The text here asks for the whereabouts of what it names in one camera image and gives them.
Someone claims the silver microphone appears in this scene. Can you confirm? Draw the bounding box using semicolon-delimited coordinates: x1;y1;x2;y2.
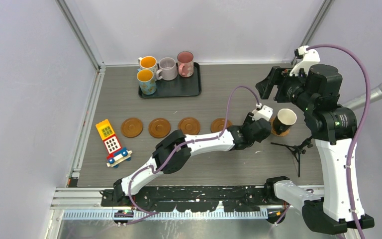
341;83;382;111

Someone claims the lilac mug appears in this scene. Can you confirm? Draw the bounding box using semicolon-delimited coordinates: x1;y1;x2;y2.
156;57;178;81

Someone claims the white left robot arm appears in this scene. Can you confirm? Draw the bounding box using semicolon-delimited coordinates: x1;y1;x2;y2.
113;110;273;206

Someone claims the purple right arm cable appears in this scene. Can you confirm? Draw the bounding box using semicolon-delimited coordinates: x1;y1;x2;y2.
273;44;372;239

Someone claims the white mug orange inside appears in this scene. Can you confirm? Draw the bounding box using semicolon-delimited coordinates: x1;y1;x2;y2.
138;56;158;74

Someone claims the woven rattan coaster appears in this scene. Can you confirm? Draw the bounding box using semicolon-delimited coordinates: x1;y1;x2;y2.
269;118;292;137

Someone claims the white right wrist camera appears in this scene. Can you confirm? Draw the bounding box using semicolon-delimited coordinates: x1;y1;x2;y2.
289;45;320;77

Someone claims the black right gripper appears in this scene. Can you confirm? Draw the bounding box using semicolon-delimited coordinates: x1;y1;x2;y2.
256;65;316;112

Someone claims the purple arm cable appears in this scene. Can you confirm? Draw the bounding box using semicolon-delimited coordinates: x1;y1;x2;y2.
273;44;372;239
118;86;263;226

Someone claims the black microphone tripod stand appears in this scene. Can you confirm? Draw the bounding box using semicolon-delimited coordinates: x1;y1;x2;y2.
271;136;313;177

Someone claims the black mug cream inside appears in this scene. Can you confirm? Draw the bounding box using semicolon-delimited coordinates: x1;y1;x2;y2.
275;109;297;126

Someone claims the brown wooden coaster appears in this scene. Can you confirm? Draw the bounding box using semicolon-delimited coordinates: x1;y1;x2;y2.
148;118;171;138
210;118;232;133
121;118;143;138
178;117;200;135

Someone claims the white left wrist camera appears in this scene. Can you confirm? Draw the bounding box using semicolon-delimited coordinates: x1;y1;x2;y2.
252;103;273;121

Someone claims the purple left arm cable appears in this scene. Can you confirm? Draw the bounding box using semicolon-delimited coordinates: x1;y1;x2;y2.
118;86;263;226

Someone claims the pink patterned mug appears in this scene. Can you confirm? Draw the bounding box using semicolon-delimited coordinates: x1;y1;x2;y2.
177;51;193;77

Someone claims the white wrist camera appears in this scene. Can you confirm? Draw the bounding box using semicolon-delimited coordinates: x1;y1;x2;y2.
252;103;273;121
289;45;320;77

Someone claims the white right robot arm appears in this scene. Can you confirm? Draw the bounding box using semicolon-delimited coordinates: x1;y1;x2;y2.
256;64;375;235

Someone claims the black serving tray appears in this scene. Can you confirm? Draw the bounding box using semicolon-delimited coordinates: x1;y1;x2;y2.
138;62;202;99

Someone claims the toy block house car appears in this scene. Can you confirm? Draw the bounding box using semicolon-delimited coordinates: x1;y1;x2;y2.
95;119;132;168

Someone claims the blue mug orange inside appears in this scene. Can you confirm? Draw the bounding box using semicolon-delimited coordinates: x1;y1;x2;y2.
136;69;157;95

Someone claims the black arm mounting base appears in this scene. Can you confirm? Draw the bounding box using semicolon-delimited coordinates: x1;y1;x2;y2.
100;185;297;213

